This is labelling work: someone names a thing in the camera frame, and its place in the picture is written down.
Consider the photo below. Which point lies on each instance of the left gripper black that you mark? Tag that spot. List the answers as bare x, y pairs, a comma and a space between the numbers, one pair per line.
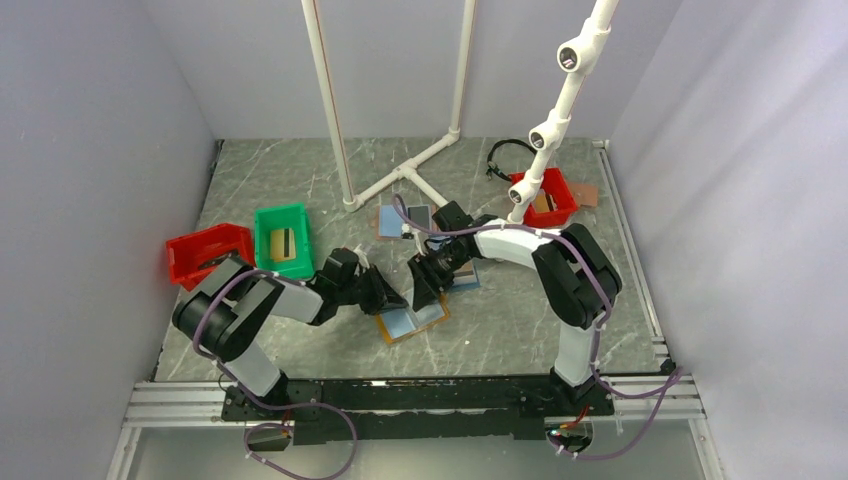
383, 295

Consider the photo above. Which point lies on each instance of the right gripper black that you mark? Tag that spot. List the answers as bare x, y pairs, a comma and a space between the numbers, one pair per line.
425, 277

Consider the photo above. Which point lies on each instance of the orange card holder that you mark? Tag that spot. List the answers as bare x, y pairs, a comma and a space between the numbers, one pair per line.
398, 324

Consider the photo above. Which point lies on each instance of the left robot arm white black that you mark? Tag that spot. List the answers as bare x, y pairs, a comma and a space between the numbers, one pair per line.
224, 314

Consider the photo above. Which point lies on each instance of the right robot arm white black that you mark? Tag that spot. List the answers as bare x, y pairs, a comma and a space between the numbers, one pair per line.
579, 281

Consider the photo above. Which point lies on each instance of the blue open card holder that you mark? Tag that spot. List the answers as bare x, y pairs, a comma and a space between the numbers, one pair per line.
466, 277

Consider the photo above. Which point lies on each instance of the beige card in green bin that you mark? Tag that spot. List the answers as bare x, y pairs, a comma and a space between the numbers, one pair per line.
282, 245

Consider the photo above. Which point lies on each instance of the brown flat card holder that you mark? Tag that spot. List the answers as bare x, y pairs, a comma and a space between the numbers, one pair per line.
585, 195

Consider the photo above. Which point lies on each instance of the green plastic bin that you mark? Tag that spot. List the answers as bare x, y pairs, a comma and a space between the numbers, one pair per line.
292, 216

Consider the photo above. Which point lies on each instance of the right red plastic bin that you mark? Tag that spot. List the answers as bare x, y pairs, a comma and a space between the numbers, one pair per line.
553, 204

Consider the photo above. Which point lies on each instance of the red plastic bin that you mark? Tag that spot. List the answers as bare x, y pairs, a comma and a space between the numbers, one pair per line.
190, 258
553, 204

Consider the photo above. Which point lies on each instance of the left red plastic bin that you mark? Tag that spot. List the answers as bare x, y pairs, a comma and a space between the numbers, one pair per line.
190, 258

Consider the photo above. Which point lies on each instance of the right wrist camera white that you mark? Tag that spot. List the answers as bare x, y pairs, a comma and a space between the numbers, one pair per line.
408, 232

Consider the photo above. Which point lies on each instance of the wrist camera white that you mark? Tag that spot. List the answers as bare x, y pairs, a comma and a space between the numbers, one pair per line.
408, 232
362, 252

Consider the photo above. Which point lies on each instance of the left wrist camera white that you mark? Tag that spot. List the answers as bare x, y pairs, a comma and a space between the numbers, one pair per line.
362, 252

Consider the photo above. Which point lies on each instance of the white pvc pipe frame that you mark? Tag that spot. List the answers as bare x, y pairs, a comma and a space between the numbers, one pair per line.
408, 169

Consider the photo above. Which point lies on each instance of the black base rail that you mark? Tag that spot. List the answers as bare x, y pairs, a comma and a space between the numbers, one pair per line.
519, 406

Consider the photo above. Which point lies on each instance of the white pvc camera mast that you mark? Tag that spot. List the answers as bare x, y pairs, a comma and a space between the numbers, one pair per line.
577, 57

